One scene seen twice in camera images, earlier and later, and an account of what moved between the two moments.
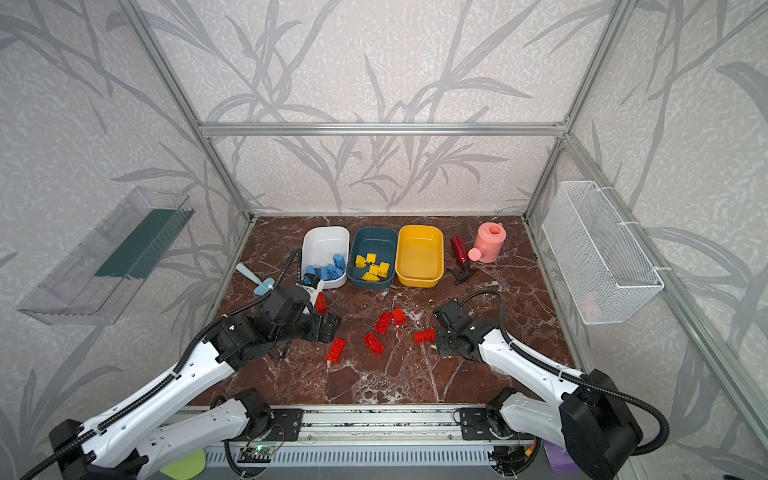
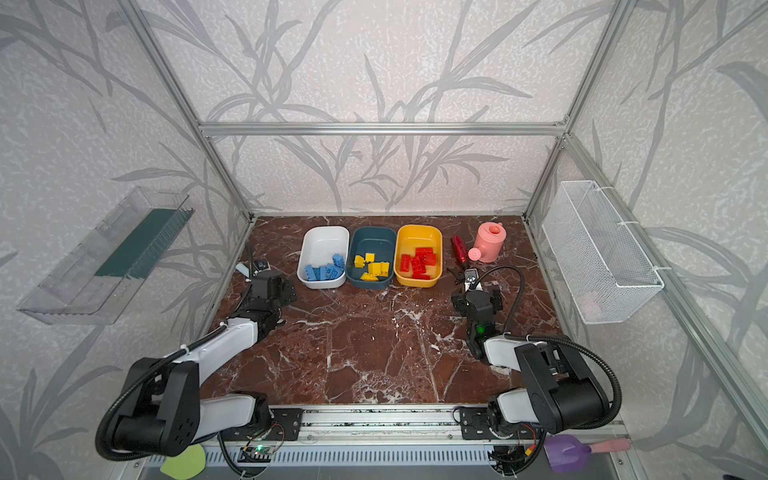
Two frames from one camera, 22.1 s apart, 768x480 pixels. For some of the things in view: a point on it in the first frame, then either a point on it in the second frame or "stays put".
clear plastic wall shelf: x=92 y=285 stays put
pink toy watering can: x=488 y=243 stays put
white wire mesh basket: x=597 y=264 stays put
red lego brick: x=425 y=336 -> x=405 y=262
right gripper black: x=448 y=346 -> x=473 y=294
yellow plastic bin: x=419 y=255 stays put
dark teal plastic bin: x=381 y=241 stays put
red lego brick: x=382 y=323 -> x=418 y=266
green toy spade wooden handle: x=188 y=466 stays put
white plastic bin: x=319 y=246 stays put
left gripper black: x=327 y=327 -> x=261 y=279
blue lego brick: x=333 y=272 stays put
